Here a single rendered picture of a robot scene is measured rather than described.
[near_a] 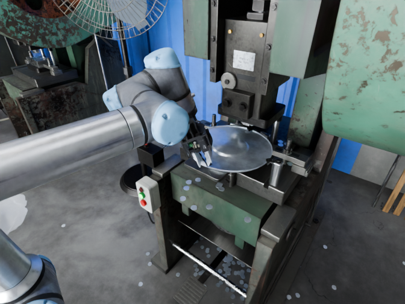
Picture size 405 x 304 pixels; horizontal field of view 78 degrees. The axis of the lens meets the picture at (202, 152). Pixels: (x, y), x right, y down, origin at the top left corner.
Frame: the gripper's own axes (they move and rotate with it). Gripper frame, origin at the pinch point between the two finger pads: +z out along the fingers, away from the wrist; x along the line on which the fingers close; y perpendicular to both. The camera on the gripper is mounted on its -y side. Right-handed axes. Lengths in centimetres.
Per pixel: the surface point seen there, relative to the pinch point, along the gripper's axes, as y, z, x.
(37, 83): -124, -20, -94
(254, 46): -9.8, -24.6, 24.9
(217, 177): 6.2, 2.3, 1.9
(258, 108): -7.1, -6.9, 21.4
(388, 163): -55, 103, 114
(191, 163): -2.0, 0.0, -4.6
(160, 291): -4, 68, -46
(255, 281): 20.0, 40.7, 0.7
